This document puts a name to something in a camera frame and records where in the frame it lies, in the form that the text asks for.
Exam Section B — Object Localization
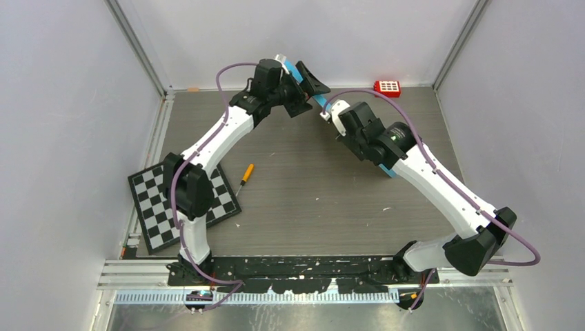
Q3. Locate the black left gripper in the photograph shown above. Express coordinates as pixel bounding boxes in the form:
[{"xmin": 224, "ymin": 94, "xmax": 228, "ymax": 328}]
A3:
[{"xmin": 269, "ymin": 63, "xmax": 330, "ymax": 118}]

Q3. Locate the blue picture frame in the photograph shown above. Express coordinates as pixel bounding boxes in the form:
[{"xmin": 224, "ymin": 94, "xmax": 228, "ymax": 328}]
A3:
[{"xmin": 287, "ymin": 60, "xmax": 397, "ymax": 178}]

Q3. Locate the orange handled screwdriver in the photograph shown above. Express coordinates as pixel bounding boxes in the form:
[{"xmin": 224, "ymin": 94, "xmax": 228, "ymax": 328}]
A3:
[{"xmin": 235, "ymin": 163, "xmax": 255, "ymax": 197}]

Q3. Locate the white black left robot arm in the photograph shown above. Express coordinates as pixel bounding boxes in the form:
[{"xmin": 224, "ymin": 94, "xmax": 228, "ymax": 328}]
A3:
[{"xmin": 163, "ymin": 59, "xmax": 330, "ymax": 285}]

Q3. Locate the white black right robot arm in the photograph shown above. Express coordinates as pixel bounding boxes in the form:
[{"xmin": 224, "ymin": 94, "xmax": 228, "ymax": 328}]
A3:
[{"xmin": 330, "ymin": 100, "xmax": 517, "ymax": 283}]

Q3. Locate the red toy brick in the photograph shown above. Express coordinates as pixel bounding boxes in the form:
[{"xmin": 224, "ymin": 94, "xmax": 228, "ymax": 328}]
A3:
[{"xmin": 373, "ymin": 80, "xmax": 401, "ymax": 98}]

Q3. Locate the black white chessboard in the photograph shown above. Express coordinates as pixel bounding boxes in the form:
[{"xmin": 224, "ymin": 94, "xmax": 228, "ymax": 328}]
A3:
[{"xmin": 128, "ymin": 163, "xmax": 241, "ymax": 254}]

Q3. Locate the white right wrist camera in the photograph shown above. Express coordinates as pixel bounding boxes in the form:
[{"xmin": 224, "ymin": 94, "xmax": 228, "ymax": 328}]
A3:
[{"xmin": 320, "ymin": 99, "xmax": 350, "ymax": 137}]

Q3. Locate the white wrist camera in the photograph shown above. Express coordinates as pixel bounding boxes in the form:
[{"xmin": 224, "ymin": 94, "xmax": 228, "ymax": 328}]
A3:
[
  {"xmin": 274, "ymin": 54, "xmax": 290, "ymax": 74},
  {"xmin": 320, "ymin": 99, "xmax": 350, "ymax": 137}
]

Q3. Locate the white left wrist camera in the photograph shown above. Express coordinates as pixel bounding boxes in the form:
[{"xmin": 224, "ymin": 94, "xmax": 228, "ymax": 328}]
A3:
[{"xmin": 274, "ymin": 54, "xmax": 290, "ymax": 74}]

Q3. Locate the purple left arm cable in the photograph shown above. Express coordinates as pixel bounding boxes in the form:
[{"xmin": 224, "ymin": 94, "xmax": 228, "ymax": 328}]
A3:
[{"xmin": 170, "ymin": 62, "xmax": 261, "ymax": 316}]

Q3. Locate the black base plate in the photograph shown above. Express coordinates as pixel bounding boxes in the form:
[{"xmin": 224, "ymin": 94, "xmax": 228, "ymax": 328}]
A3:
[{"xmin": 166, "ymin": 256, "xmax": 439, "ymax": 294}]

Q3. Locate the aluminium front rail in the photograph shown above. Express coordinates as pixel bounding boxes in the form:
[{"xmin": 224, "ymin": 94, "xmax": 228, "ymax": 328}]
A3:
[{"xmin": 98, "ymin": 256, "xmax": 513, "ymax": 308}]

